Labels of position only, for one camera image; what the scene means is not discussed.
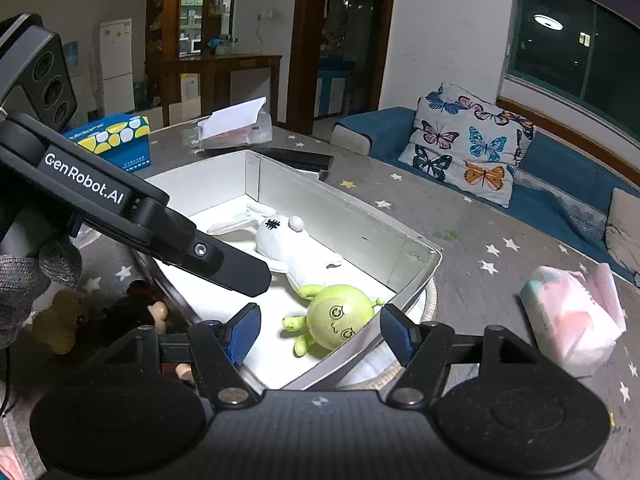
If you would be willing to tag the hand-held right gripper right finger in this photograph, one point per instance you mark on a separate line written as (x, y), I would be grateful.
(396, 332)

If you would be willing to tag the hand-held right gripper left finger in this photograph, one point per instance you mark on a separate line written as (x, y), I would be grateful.
(245, 331)

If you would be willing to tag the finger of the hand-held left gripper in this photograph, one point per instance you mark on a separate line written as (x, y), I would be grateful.
(225, 265)

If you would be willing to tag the white rabbit plush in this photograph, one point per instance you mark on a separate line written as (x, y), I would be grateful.
(280, 247)

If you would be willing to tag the green alien toy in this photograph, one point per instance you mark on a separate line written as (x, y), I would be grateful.
(330, 320)

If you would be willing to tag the black-haired doll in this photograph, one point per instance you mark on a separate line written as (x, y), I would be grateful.
(130, 315)

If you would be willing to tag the grey cardboard box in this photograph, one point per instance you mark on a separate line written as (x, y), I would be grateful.
(325, 210)

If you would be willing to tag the tan bear toy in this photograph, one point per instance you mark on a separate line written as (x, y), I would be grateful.
(62, 325)

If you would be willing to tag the person's left hand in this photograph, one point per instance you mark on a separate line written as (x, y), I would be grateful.
(25, 290)

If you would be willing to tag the blue yellow tissue box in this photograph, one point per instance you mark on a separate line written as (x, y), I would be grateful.
(125, 150)

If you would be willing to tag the white refrigerator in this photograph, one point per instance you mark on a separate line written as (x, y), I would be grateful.
(116, 70)

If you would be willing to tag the long black remote control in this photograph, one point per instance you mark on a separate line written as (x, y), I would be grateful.
(295, 159)

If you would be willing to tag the clear plastic box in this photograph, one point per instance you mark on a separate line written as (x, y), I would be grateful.
(250, 135)

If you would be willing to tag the pink tissue pack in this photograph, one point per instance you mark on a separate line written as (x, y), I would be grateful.
(565, 320)

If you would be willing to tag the wooden cabinet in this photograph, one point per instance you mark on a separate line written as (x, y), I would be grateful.
(172, 20)

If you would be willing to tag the wooden counter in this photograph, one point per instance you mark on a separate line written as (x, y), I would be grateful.
(225, 62)

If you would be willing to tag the blue plastic bag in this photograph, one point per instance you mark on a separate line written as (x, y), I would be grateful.
(220, 46)

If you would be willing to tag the butterfly print pillow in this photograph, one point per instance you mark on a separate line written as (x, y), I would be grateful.
(465, 150)

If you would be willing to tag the blue cabinet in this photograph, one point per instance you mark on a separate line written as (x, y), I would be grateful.
(332, 90)

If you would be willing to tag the blue sofa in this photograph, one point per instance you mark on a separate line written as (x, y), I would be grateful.
(550, 170)

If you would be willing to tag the grey cushion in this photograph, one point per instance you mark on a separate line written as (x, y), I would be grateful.
(622, 230)

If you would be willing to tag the window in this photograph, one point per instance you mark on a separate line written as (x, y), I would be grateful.
(550, 50)

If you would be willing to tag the wooden door frame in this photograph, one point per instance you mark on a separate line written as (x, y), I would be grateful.
(300, 60)

